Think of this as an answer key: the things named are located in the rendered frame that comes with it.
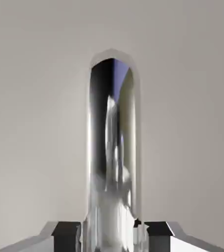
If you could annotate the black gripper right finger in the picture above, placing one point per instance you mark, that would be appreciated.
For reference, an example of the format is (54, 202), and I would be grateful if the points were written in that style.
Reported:
(159, 238)

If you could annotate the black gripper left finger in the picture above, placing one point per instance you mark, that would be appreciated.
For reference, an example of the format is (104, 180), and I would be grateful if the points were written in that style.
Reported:
(65, 237)

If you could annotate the pale grey drawer front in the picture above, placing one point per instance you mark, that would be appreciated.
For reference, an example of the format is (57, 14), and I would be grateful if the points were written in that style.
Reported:
(35, 98)

